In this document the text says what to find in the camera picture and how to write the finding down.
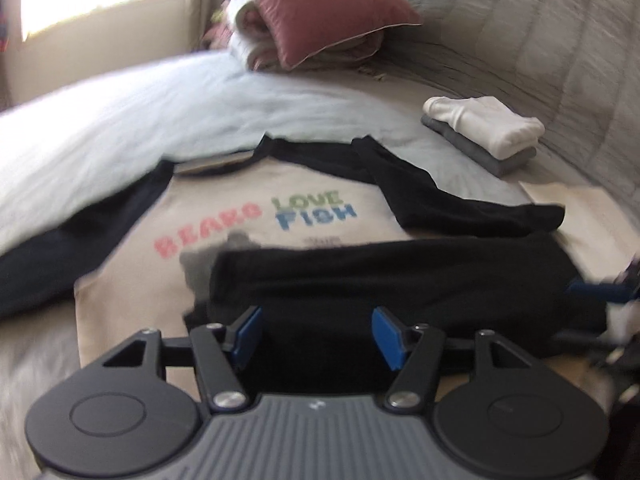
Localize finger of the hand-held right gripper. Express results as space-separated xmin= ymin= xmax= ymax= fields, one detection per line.
xmin=567 ymin=280 xmax=636 ymax=306

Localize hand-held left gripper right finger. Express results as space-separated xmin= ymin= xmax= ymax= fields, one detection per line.
xmin=372 ymin=307 xmax=551 ymax=411

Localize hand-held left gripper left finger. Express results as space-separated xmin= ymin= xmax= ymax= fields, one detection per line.
xmin=82 ymin=306 xmax=264 ymax=411

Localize black garment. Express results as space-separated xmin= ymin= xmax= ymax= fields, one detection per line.
xmin=182 ymin=237 xmax=608 ymax=376

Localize beige printed shirt black sleeves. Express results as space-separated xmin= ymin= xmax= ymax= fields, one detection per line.
xmin=0 ymin=132 xmax=568 ymax=396

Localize grey folded garment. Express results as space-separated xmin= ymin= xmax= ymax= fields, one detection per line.
xmin=420 ymin=114 xmax=538 ymax=177

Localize white folded garment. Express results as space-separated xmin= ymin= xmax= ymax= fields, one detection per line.
xmin=422 ymin=95 xmax=546 ymax=157

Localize bed with grey sheet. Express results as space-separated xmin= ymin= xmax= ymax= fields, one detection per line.
xmin=0 ymin=50 xmax=640 ymax=461

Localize grey quilted headboard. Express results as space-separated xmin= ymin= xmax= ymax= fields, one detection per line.
xmin=365 ymin=0 xmax=640 ymax=241

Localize folded grey pink quilt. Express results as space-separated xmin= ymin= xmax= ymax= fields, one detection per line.
xmin=205 ymin=0 xmax=386 ymax=73

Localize pink pillow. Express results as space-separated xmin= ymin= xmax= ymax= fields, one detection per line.
xmin=225 ymin=0 xmax=423 ymax=70

